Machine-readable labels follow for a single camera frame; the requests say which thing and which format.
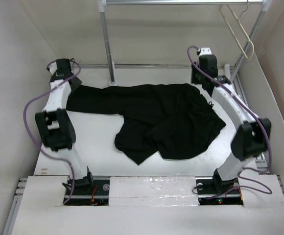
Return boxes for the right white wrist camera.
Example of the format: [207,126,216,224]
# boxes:
[197,47,213,57]

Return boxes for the right aluminium side rail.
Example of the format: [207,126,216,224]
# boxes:
[233,74,270,174]

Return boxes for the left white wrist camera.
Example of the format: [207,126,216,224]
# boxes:
[47,60,58,76]

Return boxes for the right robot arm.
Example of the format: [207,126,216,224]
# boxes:
[191,50,271,199]

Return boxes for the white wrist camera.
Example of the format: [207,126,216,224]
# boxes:
[197,47,213,57]
[47,60,58,76]

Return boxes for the metal clothes rack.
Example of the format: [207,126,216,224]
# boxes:
[97,0,272,86]

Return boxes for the aluminium side rail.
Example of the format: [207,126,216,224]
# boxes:
[3,178,27,235]
[233,74,270,174]

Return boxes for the purple cable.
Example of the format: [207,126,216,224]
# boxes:
[186,46,273,200]
[22,58,81,205]

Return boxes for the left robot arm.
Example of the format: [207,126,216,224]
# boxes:
[35,58,95,195]

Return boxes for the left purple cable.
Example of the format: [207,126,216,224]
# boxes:
[22,58,81,205]

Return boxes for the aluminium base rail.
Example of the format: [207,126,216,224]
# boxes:
[63,176,243,207]

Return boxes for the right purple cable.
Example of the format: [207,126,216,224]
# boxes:
[186,46,273,200]

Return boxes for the left aluminium side rail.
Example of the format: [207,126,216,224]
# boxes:
[3,178,27,235]

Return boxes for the cream clothes hanger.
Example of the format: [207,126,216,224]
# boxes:
[219,0,255,59]

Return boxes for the black trousers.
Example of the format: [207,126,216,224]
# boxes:
[66,84,226,165]

